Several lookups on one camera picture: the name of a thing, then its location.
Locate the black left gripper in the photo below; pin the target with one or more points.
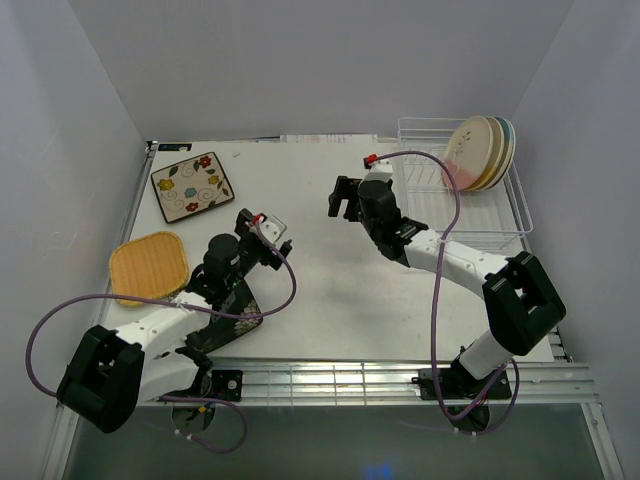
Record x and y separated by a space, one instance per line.
268 256

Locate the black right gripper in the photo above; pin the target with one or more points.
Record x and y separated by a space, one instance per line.
345 189

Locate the cream and pink round plate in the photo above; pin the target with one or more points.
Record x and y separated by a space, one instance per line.
468 151

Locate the cream and yellow round plate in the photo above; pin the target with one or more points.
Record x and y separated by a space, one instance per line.
496 153

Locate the cream and blue round plate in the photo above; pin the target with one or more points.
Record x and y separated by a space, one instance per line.
510 136

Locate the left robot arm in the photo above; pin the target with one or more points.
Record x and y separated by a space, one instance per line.
167 351

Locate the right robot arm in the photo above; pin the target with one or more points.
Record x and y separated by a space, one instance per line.
521 302

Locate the black floral square plate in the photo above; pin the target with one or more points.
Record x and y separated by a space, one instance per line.
222 330

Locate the papers at table back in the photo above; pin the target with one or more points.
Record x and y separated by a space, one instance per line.
347 139

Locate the square floral cream plate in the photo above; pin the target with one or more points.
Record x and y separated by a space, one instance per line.
191 187

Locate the yellow woven square mat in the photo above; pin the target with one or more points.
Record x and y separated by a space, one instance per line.
152 267

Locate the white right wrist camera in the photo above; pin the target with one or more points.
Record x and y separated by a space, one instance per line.
378 169

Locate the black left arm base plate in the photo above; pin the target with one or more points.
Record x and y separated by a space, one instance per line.
223 384

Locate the aluminium table frame rail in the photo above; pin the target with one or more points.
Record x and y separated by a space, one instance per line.
276 384

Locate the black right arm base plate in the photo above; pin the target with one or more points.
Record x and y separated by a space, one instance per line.
473 418

